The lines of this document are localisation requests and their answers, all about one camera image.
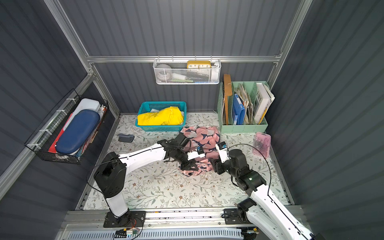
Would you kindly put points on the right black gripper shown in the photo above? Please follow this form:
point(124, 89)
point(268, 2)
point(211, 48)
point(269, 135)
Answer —
point(219, 166)

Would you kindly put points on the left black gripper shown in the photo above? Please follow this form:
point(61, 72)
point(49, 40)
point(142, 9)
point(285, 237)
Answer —
point(186, 163)

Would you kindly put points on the pink shark print shorts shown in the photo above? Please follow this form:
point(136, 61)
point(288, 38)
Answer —
point(205, 138)

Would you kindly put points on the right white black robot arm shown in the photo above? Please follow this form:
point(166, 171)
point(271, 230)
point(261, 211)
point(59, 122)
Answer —
point(262, 208)

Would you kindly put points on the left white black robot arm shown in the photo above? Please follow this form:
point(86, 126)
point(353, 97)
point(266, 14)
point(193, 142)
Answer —
point(110, 175)

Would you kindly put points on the tape roll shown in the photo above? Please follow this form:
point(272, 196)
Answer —
point(163, 73)

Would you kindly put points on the pink transparent box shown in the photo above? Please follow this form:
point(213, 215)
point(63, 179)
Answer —
point(262, 145)

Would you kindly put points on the teal plastic basket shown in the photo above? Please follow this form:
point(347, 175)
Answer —
point(148, 107)

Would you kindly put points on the yellow cloth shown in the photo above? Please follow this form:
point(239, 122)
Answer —
point(170, 116)

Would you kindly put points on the blue folder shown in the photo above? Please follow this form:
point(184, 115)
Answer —
point(238, 110)

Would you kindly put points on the small grey pouch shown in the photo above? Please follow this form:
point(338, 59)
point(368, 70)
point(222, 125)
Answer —
point(126, 138)

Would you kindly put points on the green file organizer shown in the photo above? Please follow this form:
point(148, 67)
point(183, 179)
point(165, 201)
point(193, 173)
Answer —
point(251, 88)

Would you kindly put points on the brown cardboard board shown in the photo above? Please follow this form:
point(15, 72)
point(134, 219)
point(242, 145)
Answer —
point(227, 94)

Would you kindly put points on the papers stack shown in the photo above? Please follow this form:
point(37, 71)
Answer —
point(247, 103)

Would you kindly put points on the white book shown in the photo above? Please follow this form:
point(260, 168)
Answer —
point(264, 99)

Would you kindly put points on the yellow clock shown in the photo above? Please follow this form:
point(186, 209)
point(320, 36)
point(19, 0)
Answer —
point(199, 64)

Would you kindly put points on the navy blue oval case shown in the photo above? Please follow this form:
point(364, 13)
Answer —
point(78, 131)

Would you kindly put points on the white plastic container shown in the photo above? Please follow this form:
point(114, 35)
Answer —
point(85, 104)

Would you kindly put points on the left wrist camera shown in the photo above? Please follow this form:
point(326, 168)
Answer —
point(197, 153)

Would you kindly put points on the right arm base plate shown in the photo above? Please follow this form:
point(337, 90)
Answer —
point(234, 216)

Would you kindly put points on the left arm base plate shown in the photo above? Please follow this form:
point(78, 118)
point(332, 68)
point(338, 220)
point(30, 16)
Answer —
point(130, 219)

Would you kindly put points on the white wire wall basket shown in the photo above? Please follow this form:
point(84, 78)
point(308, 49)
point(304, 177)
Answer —
point(183, 76)

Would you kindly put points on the black wire wall basket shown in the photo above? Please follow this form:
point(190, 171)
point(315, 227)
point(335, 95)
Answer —
point(43, 141)

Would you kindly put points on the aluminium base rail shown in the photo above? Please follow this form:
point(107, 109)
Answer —
point(159, 223)

